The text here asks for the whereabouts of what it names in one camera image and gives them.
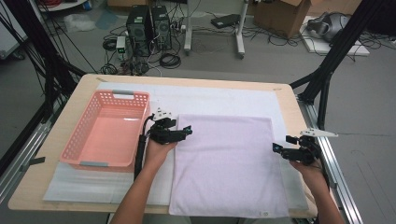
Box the open cardboard box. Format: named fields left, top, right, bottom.
left=252, top=0, right=312, bottom=39

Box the white grid mat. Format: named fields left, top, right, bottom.
left=42, top=81, right=309, bottom=210

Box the aluminium rail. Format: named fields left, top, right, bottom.
left=0, top=102, right=64, bottom=203
left=297, top=96, right=363, bottom=224

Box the lilac printed cloth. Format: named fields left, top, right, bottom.
left=168, top=113, right=290, bottom=218

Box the person's right hand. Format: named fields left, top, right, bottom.
left=290, top=158, right=330, bottom=196

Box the person's left hand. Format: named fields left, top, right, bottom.
left=144, top=138, right=178, bottom=171

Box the black frame strut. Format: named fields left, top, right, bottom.
left=0, top=0, right=87, bottom=124
left=289, top=0, right=387, bottom=136

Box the teal floor sheet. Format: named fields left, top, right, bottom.
left=94, top=8, right=120, bottom=31

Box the coiled black cable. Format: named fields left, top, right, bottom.
left=100, top=63, right=120, bottom=76
left=159, top=52, right=182, bottom=70

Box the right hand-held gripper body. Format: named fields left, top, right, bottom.
left=280, top=127, right=339, bottom=166

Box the white foam board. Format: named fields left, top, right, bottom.
left=300, top=15, right=371, bottom=57

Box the clear plastic bag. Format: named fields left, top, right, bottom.
left=64, top=12, right=97, bottom=34

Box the flat brown cardboard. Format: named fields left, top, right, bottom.
left=311, top=0, right=363, bottom=17

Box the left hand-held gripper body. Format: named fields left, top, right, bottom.
left=147, top=106, right=181, bottom=146

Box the white power adapter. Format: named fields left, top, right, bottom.
left=115, top=35, right=127, bottom=54

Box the black computer tower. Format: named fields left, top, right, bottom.
left=150, top=5, right=173, bottom=51
left=125, top=5, right=153, bottom=58

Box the wooden table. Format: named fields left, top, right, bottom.
left=7, top=73, right=340, bottom=218

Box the white metal stand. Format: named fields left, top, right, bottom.
left=183, top=0, right=250, bottom=60

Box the grey rounded device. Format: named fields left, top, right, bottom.
left=306, top=11, right=351, bottom=43

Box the grey cabinet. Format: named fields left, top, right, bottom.
left=0, top=0, right=29, bottom=60

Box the pink plastic basket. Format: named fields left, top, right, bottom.
left=59, top=89, right=151, bottom=174

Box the black flat device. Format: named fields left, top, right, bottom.
left=210, top=13, right=241, bottom=29

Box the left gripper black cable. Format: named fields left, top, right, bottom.
left=134, top=114, right=156, bottom=181

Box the white round table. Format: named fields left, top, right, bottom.
left=36, top=0, right=90, bottom=13

